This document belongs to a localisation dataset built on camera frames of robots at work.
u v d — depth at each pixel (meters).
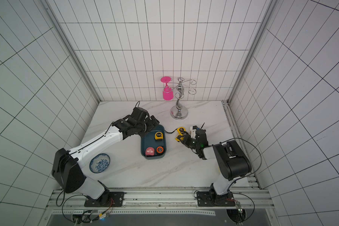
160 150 0.88
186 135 0.95
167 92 1.03
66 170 0.42
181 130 0.98
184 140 0.85
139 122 0.63
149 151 0.89
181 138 0.90
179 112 1.11
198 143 0.74
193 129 0.88
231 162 0.47
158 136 0.95
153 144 0.94
